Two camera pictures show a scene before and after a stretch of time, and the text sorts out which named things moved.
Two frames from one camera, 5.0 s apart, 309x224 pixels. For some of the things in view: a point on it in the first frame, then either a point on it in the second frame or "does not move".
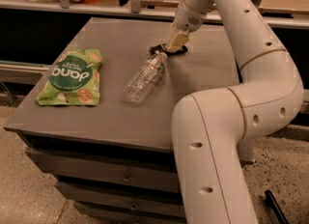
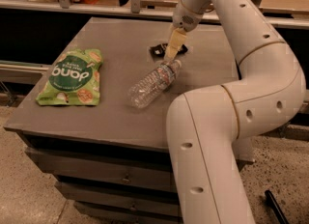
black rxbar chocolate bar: [163, 48] does not move
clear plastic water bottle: [145, 78] -> [154, 83]
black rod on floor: [271, 201] does not move
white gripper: [190, 20] does not move
